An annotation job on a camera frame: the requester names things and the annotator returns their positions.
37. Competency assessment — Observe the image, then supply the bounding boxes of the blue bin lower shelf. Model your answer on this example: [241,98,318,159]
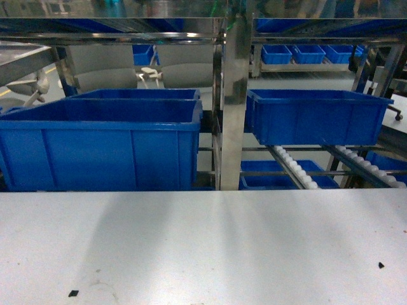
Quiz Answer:
[239,159,340,191]

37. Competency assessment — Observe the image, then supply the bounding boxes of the blue bin shelf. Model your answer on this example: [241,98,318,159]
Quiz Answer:
[239,159,340,191]
[247,89,394,146]

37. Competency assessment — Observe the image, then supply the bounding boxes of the blue bin behind front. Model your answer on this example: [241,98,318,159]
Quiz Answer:
[67,89,201,100]

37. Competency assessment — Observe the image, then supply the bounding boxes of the grey office chair right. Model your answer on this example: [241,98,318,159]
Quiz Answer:
[139,45,214,90]

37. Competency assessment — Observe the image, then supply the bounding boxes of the grey office chair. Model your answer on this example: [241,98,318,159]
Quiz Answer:
[139,45,214,90]
[66,45,137,93]

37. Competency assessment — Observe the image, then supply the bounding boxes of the blue bin right shelf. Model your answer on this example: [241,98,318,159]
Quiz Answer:
[247,89,394,146]

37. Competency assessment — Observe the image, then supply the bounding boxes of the large blue bin front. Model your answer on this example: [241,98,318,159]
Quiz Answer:
[1,98,203,191]

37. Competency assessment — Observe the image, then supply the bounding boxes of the grey office chair left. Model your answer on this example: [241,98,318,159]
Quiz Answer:
[66,45,137,93]

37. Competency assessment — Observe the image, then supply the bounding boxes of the steel rack upright post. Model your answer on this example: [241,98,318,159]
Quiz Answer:
[220,13,252,191]

